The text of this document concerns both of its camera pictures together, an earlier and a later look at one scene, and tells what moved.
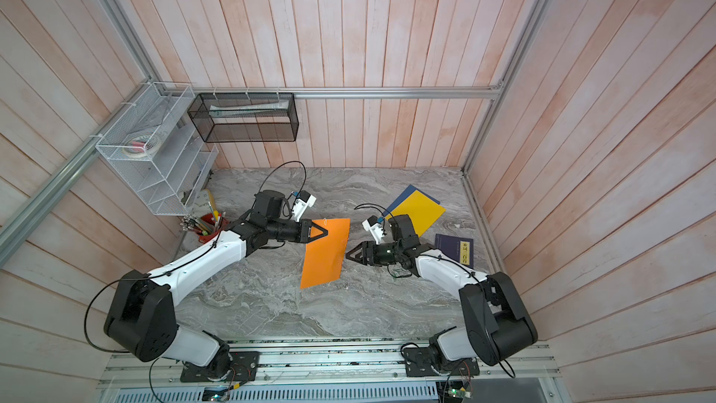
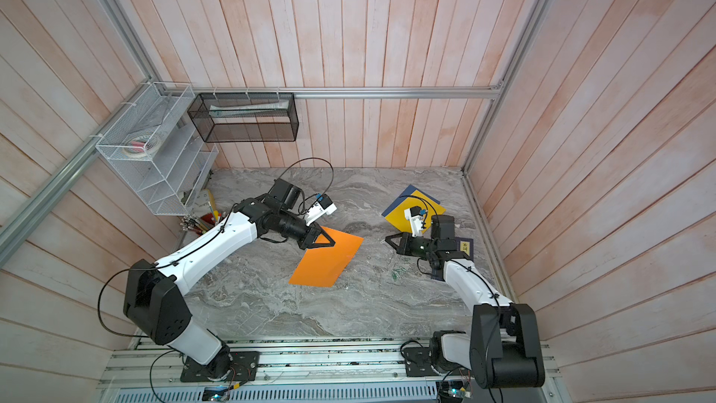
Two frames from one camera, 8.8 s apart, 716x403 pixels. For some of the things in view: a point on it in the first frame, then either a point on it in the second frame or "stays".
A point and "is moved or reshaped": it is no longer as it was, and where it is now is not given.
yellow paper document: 424,212 stays
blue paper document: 404,197 stays
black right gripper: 365,259 to 400,248
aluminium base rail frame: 323,374 stays
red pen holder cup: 210,226 stays
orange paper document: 323,258 is moved or reshaped
